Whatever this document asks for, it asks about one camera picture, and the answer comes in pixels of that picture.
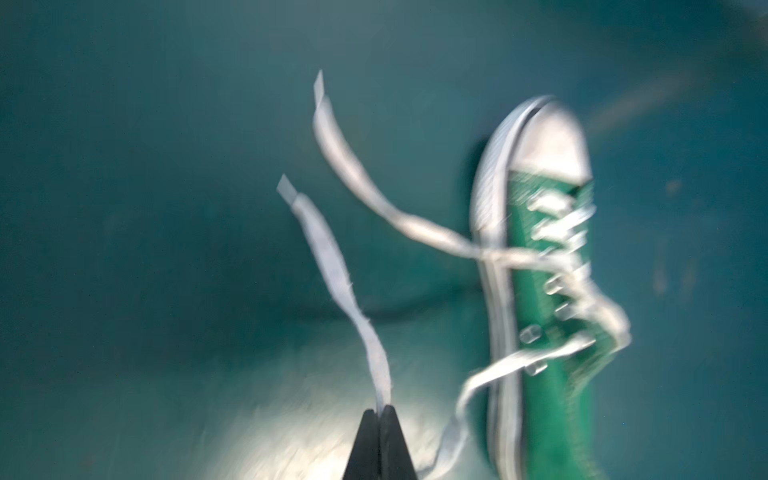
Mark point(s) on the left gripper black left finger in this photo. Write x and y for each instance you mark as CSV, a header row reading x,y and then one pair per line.
x,y
364,459

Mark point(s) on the green canvas sneaker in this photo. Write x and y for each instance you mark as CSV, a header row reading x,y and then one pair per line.
x,y
533,189

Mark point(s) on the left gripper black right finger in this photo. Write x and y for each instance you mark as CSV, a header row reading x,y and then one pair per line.
x,y
394,457

